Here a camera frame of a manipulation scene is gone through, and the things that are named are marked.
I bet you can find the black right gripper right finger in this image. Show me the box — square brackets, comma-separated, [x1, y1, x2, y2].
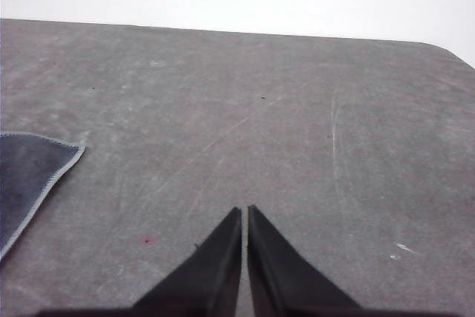
[246, 204, 364, 317]

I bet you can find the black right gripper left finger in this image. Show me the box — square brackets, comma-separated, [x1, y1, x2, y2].
[131, 206, 243, 317]

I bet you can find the purple towel with grey hem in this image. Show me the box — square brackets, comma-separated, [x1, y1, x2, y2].
[0, 131, 88, 263]

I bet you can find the grey table cloth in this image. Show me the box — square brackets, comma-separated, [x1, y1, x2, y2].
[0, 18, 475, 317]

